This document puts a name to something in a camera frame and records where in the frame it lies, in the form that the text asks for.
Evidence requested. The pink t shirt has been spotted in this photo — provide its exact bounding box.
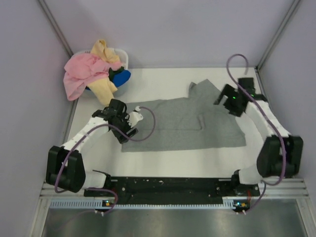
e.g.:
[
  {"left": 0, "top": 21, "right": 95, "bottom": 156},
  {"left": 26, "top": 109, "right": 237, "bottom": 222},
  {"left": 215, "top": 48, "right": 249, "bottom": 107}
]
[{"left": 63, "top": 53, "right": 111, "bottom": 101}]

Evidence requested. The left aluminium corner post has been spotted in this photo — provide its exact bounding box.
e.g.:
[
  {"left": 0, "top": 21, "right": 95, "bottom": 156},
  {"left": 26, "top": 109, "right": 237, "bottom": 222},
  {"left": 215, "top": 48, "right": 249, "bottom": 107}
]
[{"left": 36, "top": 0, "right": 74, "bottom": 58}]

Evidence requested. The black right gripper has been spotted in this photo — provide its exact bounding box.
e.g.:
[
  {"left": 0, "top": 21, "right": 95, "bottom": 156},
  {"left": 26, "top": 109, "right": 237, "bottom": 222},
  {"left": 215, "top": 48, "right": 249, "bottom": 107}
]
[{"left": 213, "top": 84, "right": 242, "bottom": 117}]

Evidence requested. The aluminium corner post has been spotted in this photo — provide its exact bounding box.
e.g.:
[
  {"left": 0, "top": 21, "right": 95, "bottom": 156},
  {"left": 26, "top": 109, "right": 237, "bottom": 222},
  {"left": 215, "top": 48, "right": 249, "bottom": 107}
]
[
  {"left": 255, "top": 0, "right": 303, "bottom": 73},
  {"left": 36, "top": 0, "right": 74, "bottom": 58}
]

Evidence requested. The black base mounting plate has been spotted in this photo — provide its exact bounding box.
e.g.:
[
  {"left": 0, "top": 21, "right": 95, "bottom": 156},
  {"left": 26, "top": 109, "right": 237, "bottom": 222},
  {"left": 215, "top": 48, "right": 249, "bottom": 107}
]
[{"left": 83, "top": 176, "right": 261, "bottom": 205}]

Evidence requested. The grey t shirt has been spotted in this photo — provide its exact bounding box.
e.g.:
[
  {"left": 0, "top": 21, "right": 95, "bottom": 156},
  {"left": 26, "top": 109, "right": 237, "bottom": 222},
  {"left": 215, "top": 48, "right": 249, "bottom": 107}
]
[{"left": 121, "top": 79, "right": 246, "bottom": 153}]

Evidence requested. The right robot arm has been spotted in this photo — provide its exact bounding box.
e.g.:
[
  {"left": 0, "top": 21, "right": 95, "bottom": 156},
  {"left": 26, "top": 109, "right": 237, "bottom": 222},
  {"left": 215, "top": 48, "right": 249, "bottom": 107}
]
[{"left": 214, "top": 78, "right": 304, "bottom": 196}]

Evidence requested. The blue t shirt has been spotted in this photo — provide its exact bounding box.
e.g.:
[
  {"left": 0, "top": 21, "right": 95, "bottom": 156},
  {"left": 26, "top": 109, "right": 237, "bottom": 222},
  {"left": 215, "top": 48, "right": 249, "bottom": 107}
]
[{"left": 111, "top": 70, "right": 131, "bottom": 87}]

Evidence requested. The grey slotted cable duct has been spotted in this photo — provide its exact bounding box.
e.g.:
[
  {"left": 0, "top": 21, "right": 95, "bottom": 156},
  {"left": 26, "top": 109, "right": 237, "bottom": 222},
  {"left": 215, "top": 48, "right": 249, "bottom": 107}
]
[{"left": 50, "top": 199, "right": 250, "bottom": 210}]

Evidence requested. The aluminium front frame rail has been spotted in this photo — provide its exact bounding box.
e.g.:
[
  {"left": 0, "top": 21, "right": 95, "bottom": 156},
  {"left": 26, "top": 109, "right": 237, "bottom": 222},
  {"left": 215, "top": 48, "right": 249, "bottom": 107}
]
[{"left": 39, "top": 179, "right": 310, "bottom": 198}]

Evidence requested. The cream yellow t shirt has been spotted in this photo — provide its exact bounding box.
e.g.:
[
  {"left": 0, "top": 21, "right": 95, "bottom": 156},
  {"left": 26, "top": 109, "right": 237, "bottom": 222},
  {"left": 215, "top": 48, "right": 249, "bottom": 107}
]
[{"left": 87, "top": 39, "right": 122, "bottom": 106}]

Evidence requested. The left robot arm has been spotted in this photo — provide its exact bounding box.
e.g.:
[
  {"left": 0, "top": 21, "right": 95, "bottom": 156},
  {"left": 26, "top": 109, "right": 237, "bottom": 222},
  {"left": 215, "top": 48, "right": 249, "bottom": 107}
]
[{"left": 45, "top": 99, "right": 143, "bottom": 196}]

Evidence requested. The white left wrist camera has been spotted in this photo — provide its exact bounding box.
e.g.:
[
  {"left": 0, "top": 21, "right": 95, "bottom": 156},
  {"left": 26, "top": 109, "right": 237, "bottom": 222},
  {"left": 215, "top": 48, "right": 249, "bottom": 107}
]
[{"left": 127, "top": 106, "right": 143, "bottom": 127}]

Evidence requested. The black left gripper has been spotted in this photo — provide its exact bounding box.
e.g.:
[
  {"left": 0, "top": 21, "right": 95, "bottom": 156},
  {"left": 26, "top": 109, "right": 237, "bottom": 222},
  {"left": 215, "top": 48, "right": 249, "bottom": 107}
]
[{"left": 111, "top": 112, "right": 138, "bottom": 144}]

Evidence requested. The right aluminium corner post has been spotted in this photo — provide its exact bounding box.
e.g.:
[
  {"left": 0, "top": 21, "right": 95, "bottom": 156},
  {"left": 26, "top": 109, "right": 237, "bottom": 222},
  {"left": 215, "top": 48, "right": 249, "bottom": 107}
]
[{"left": 255, "top": 0, "right": 303, "bottom": 73}]

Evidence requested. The dark green t shirt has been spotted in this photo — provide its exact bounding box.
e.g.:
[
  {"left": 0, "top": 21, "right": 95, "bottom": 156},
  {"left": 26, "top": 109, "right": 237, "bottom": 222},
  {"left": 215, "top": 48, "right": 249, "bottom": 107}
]
[{"left": 108, "top": 67, "right": 124, "bottom": 81}]

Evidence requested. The white laundry basket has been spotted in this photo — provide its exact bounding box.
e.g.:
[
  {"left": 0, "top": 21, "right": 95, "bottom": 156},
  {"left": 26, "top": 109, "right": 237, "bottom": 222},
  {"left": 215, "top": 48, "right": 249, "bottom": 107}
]
[{"left": 74, "top": 48, "right": 129, "bottom": 98}]

